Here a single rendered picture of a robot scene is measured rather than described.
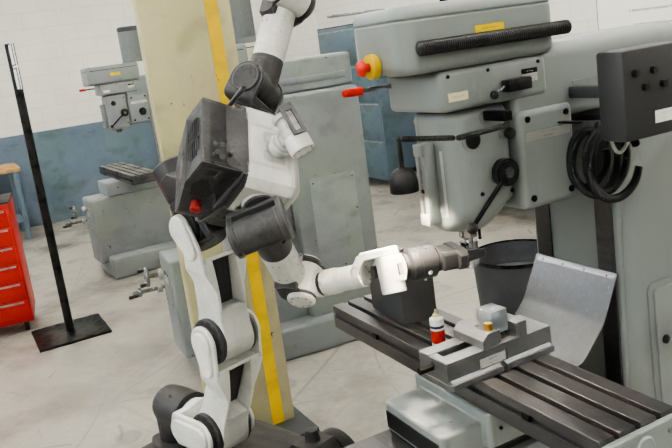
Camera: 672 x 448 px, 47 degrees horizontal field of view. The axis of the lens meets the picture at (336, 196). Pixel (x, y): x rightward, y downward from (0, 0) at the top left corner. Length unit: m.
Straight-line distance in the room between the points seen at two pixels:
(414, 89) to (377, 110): 7.39
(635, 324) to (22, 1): 9.38
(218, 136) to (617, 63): 0.96
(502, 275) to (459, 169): 2.08
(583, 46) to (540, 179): 0.37
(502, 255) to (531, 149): 2.40
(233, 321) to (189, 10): 1.65
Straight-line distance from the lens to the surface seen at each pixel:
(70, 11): 10.81
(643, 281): 2.28
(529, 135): 2.02
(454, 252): 2.03
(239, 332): 2.33
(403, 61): 1.80
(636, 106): 1.90
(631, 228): 2.22
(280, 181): 1.95
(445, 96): 1.85
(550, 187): 2.08
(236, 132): 1.97
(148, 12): 3.47
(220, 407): 2.46
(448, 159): 1.93
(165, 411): 2.71
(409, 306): 2.40
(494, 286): 4.02
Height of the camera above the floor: 1.83
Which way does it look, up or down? 11 degrees down
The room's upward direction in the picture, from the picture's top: 8 degrees counter-clockwise
